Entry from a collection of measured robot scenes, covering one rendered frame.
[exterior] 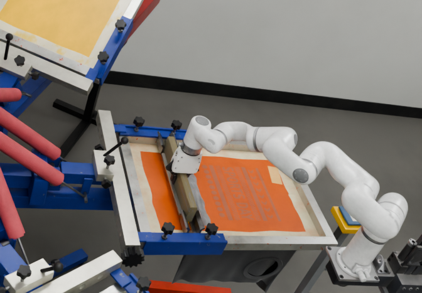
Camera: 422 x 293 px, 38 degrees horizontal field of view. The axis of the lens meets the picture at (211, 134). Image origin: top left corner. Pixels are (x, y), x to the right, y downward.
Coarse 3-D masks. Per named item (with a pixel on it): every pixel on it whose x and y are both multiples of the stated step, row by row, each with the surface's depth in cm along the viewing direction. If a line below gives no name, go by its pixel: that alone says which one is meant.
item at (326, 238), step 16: (128, 144) 240; (240, 144) 265; (128, 160) 233; (128, 176) 226; (304, 192) 254; (144, 208) 217; (144, 224) 211; (320, 224) 241; (240, 240) 220; (256, 240) 223; (272, 240) 225; (288, 240) 228; (304, 240) 231; (320, 240) 234; (336, 240) 237
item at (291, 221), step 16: (160, 192) 231; (208, 192) 240; (160, 208) 224; (208, 208) 233; (288, 208) 248; (160, 224) 218; (176, 224) 221; (224, 224) 229; (240, 224) 232; (256, 224) 235; (272, 224) 238; (288, 224) 241
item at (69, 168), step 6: (60, 162) 213; (66, 162) 214; (72, 162) 215; (78, 162) 216; (60, 168) 212; (66, 168) 212; (72, 168) 213; (78, 168) 214; (84, 168) 215; (90, 168) 216; (66, 174) 210; (72, 174) 211; (78, 174) 212; (84, 174) 213; (90, 174) 214; (66, 180) 212; (72, 180) 213; (78, 180) 214
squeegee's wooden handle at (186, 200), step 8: (168, 136) 241; (168, 144) 239; (168, 152) 239; (168, 160) 238; (184, 176) 226; (176, 184) 228; (184, 184) 222; (176, 192) 227; (184, 192) 221; (184, 200) 220; (192, 200) 218; (184, 208) 219; (192, 208) 215; (192, 216) 218
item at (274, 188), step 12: (144, 156) 244; (156, 156) 246; (204, 156) 256; (216, 156) 259; (144, 168) 238; (156, 168) 240; (264, 168) 263; (156, 180) 235; (204, 180) 244; (264, 180) 257; (276, 192) 253
